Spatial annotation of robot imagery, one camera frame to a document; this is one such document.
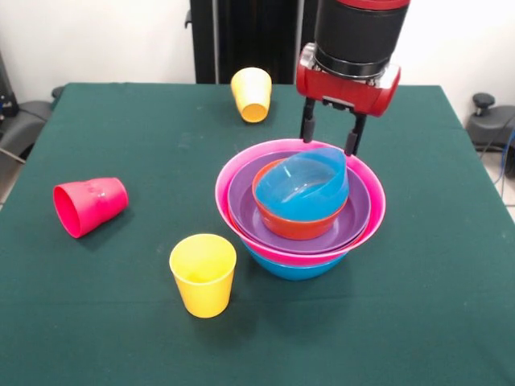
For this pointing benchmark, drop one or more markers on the small orange plastic bowl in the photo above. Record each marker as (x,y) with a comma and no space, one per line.
(297,229)

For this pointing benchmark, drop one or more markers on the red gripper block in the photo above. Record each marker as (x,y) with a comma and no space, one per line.
(346,90)

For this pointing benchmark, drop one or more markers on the red plastic cup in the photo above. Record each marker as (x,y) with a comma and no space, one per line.
(92,203)

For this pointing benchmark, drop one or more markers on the large blue plastic bowl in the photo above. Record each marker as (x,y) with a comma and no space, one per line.
(295,271)

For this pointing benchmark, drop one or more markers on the pink plastic bowl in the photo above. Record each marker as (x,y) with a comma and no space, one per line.
(380,201)

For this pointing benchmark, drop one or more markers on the black padded equipment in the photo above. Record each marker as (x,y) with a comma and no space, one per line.
(28,120)

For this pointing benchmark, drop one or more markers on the purple plastic bowl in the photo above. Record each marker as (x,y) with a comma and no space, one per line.
(358,213)
(306,254)

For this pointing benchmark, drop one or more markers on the dark device box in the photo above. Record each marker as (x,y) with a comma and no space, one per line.
(6,100)

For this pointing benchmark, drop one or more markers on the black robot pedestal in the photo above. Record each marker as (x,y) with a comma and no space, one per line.
(257,40)

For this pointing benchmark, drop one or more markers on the dark green tablecloth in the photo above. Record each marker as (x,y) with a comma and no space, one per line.
(281,350)

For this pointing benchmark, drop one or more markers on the yellow plastic cup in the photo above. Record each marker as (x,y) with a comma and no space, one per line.
(203,287)
(254,113)
(251,86)

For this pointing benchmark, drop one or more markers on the small blue plastic bowl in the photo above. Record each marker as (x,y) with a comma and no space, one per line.
(306,189)

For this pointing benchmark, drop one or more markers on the black equipment base with knob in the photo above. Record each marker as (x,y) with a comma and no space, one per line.
(493,124)

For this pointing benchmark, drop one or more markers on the black round knob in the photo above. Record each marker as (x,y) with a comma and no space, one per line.
(57,92)

